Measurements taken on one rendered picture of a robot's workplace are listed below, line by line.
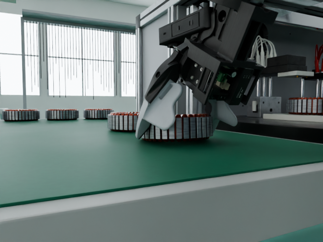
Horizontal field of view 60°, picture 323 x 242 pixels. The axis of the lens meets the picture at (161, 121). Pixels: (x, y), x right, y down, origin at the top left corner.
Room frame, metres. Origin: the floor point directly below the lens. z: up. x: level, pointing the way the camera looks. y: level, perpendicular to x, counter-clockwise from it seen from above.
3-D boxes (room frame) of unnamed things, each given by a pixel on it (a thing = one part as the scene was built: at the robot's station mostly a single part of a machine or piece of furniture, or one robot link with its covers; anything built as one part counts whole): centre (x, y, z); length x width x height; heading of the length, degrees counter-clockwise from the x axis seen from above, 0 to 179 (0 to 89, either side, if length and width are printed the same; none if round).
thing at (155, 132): (0.42, -0.02, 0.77); 0.11 x 0.11 x 0.04
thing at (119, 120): (0.59, 0.06, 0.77); 0.11 x 0.11 x 0.04
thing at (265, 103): (0.76, -0.28, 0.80); 0.07 x 0.05 x 0.06; 116
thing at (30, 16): (4.01, 0.95, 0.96); 1.84 x 0.50 x 1.93; 116
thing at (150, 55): (0.90, 0.02, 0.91); 0.28 x 0.03 x 0.32; 26
